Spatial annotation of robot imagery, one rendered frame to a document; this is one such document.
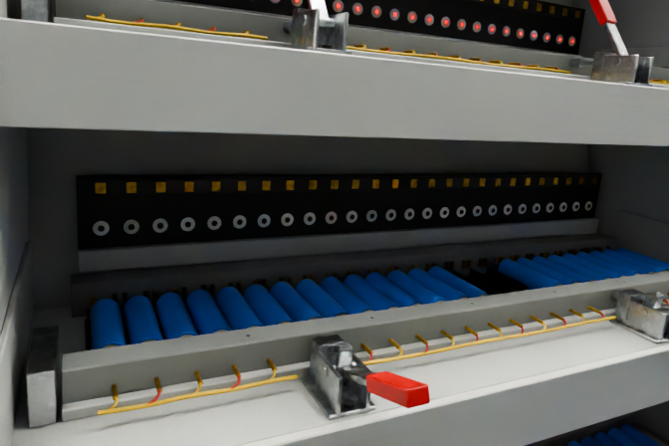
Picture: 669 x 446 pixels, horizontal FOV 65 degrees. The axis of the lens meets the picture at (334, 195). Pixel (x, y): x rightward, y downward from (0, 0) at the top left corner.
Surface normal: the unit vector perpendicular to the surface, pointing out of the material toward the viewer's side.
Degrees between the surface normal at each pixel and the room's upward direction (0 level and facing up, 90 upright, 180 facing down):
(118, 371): 108
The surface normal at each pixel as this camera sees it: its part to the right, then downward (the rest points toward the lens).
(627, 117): 0.44, 0.22
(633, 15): -0.90, 0.02
